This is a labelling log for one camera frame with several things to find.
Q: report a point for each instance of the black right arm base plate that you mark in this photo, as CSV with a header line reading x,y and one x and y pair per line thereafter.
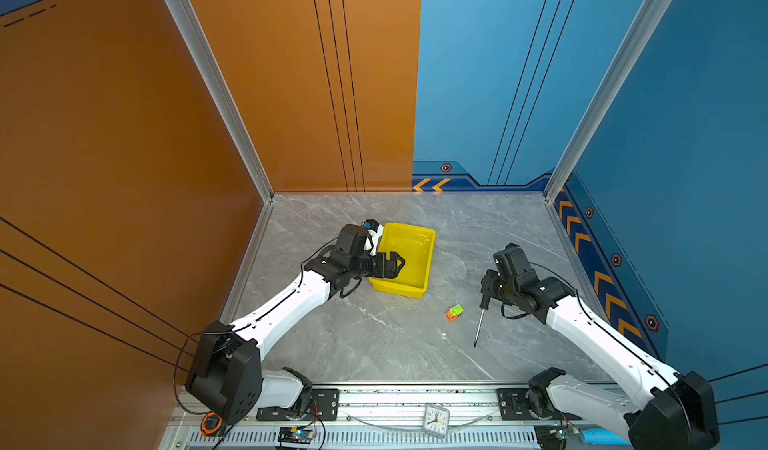
x,y
514,405

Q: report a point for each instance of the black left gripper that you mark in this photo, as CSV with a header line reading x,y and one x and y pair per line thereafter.
x,y
392,269

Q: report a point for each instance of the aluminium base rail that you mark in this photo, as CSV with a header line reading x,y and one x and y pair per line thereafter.
x,y
388,415

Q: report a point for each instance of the small white clock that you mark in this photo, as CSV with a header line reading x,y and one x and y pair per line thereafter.
x,y
436,421

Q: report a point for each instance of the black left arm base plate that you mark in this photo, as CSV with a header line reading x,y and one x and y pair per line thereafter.
x,y
322,402

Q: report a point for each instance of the aluminium corner post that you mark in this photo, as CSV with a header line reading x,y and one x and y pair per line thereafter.
x,y
631,48
198,46

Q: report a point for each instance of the aluminium corner post right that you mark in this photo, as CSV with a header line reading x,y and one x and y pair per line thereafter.
x,y
631,48

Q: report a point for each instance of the yellow plastic bin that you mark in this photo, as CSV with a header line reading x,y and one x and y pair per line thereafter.
x,y
415,246

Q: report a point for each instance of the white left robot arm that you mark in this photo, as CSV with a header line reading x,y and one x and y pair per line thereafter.
x,y
226,374

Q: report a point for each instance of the green orange toy block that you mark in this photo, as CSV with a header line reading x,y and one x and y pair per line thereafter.
x,y
454,312

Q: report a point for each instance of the green circuit board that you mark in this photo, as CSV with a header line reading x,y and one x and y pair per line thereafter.
x,y
295,437

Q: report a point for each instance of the black orange screwdriver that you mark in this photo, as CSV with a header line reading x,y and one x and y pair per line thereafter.
x,y
479,326

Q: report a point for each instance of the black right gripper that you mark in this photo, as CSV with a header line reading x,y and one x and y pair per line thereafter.
x,y
485,288

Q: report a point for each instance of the aluminium corner post left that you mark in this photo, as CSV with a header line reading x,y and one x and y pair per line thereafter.
x,y
198,46

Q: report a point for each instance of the blue tube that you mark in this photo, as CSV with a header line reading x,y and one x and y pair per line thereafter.
x,y
602,437

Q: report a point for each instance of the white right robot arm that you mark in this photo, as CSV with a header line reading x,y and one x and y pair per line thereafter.
x,y
663,409

